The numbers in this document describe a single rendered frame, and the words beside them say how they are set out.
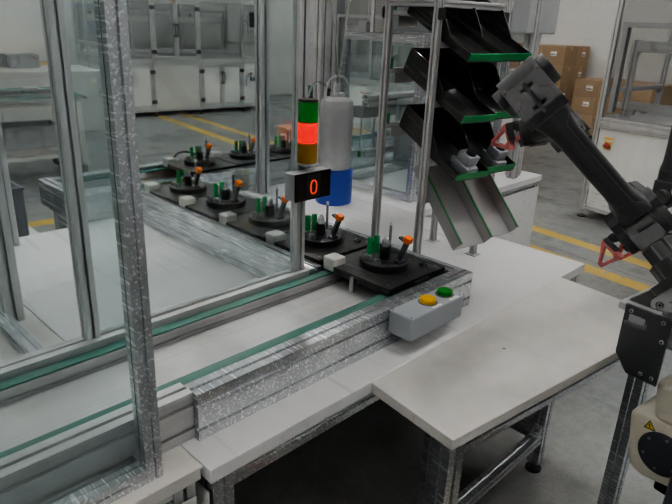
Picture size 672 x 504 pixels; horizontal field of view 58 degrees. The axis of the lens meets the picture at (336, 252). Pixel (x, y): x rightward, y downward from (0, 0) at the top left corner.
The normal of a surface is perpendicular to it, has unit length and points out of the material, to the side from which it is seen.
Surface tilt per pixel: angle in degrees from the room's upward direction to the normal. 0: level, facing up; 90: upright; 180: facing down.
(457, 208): 45
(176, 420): 90
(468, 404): 0
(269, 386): 90
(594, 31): 90
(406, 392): 0
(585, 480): 0
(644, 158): 90
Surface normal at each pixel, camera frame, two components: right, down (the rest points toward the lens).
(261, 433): 0.04, -0.93
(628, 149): -0.79, 0.19
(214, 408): 0.71, 0.28
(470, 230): 0.43, -0.44
